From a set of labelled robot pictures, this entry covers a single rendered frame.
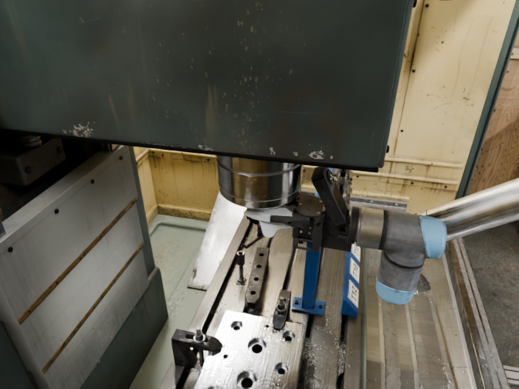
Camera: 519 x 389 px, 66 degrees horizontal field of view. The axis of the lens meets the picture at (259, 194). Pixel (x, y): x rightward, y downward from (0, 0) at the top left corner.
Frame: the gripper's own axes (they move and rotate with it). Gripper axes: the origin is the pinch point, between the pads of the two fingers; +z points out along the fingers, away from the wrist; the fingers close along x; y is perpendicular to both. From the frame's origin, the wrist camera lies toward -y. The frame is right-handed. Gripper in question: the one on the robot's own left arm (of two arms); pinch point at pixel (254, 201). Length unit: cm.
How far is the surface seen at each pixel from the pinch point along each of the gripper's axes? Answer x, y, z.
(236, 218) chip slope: 84, 67, 29
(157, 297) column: 29, 67, 42
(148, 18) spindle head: -12.5, -34.0, 11.6
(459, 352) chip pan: 39, 75, -65
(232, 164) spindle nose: -7.5, -11.4, 2.0
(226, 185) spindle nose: -6.7, -6.7, 3.4
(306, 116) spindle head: -12.5, -22.9, -10.0
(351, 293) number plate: 30, 49, -25
